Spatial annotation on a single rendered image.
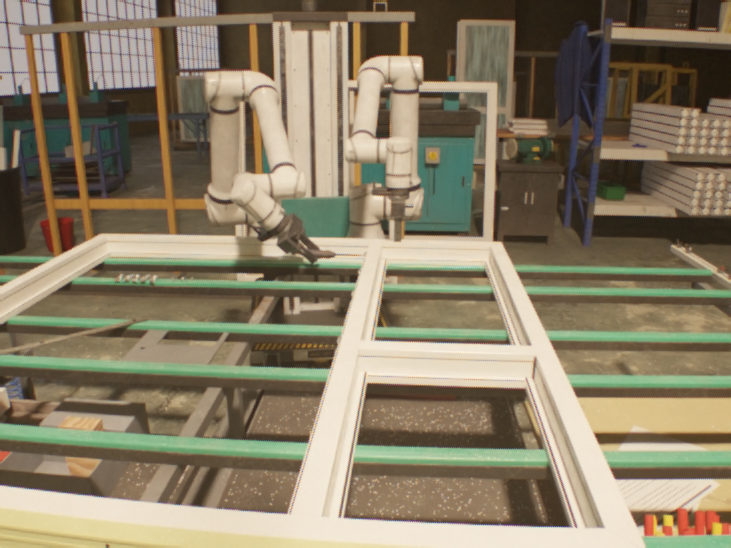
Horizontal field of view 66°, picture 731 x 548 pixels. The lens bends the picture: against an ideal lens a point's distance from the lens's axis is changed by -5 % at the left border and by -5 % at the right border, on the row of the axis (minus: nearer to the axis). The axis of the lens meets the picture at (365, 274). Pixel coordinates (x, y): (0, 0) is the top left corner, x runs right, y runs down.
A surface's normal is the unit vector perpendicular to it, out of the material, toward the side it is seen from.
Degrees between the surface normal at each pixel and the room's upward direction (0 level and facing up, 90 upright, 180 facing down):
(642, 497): 0
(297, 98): 90
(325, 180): 90
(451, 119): 90
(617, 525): 0
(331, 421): 0
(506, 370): 90
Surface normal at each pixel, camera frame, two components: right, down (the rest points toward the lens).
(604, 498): 0.00, -0.95
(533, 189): -0.06, 0.32
